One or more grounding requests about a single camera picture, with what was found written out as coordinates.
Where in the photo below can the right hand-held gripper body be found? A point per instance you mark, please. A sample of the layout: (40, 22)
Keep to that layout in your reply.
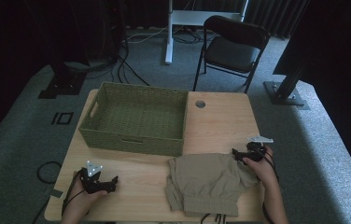
(254, 152)

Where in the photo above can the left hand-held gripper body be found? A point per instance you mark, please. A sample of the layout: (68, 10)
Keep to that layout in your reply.
(91, 184)

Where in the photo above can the khaki pants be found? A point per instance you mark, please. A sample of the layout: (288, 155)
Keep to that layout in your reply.
(207, 183)

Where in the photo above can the green woven basket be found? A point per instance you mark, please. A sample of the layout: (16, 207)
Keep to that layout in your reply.
(139, 119)

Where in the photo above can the person's left hand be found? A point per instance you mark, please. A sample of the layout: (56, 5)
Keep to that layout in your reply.
(78, 201)

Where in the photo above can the person's right hand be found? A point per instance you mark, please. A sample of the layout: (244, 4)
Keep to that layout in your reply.
(265, 172)

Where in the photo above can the dark tape piece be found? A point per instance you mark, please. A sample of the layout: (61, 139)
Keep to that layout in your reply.
(56, 193)

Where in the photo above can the black metal stand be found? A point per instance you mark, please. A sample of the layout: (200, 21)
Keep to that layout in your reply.
(63, 84)
(287, 93)

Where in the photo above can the black folding chair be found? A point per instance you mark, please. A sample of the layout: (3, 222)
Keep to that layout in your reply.
(232, 49)

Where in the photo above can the dark curtain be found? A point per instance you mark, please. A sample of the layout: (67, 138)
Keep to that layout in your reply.
(276, 15)

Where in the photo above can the white desk frame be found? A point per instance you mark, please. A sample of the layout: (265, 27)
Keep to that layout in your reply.
(176, 18)

